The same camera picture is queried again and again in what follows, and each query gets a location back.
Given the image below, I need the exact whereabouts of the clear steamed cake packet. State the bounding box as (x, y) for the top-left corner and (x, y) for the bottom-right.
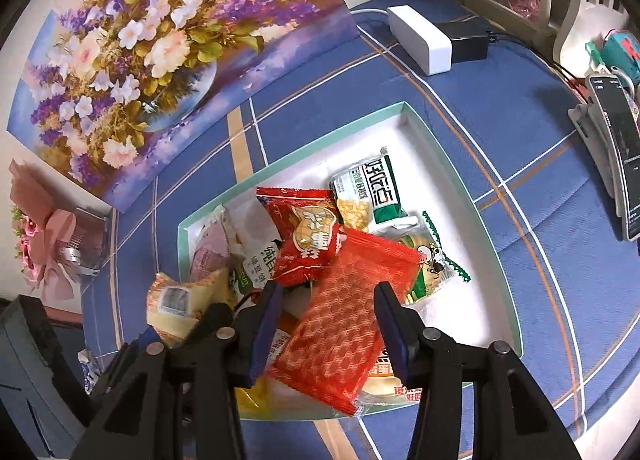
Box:
(360, 350), (426, 401)

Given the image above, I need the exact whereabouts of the teal item on chair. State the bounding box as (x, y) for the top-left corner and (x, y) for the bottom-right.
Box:
(585, 30), (640, 86)

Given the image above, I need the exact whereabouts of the red candy packet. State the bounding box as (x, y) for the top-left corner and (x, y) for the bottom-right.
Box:
(256, 187), (346, 288)

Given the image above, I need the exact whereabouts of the black smartphone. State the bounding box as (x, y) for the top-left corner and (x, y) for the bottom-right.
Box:
(585, 72), (640, 241)

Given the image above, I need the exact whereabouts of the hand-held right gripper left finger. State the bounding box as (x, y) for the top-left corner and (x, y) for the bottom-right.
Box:
(75, 281), (284, 460)

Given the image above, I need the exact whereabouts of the white tray with teal rim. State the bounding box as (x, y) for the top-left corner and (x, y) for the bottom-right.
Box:
(177, 101), (523, 423)

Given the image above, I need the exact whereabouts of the crumpled blue white wrapper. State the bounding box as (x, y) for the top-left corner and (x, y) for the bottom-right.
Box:
(77, 347), (106, 391)

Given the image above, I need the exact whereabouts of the yellow bread packet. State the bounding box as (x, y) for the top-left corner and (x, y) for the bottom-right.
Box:
(235, 330), (301, 421)

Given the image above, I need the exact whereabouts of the red patterned snack packet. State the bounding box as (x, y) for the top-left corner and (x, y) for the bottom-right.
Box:
(267, 226), (425, 417)

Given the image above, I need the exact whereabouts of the pink snack packet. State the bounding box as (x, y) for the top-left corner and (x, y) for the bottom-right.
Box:
(192, 220), (231, 286)

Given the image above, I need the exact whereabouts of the beige cake packet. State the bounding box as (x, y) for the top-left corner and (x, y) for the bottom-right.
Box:
(145, 272), (231, 341)

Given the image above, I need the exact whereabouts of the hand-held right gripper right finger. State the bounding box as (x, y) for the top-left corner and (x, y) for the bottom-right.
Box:
(374, 282), (583, 460)

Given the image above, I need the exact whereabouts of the pink flower bouquet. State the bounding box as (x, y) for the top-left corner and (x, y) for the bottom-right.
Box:
(10, 160), (111, 308)

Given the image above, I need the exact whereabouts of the green white cracker packet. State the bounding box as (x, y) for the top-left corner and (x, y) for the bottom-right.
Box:
(330, 152), (418, 233)

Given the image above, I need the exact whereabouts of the green panda snack packet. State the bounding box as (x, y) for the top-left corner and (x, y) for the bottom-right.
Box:
(395, 212), (471, 306)

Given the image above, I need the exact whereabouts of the black power adapter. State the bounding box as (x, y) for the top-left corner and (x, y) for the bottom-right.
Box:
(447, 22), (488, 63)

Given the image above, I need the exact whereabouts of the flower painting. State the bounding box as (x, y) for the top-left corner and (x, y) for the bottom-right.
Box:
(6, 0), (361, 213)

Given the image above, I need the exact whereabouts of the green white biscuit packet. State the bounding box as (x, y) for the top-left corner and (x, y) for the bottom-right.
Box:
(227, 235), (286, 301)

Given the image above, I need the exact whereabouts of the white power strip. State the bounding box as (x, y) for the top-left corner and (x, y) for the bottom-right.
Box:
(387, 5), (453, 76)

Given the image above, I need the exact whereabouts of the clear plastic vase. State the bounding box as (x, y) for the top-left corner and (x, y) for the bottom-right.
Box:
(75, 207), (113, 271)

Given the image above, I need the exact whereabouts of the black cable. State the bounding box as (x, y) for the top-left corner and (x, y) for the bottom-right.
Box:
(485, 30), (591, 91)

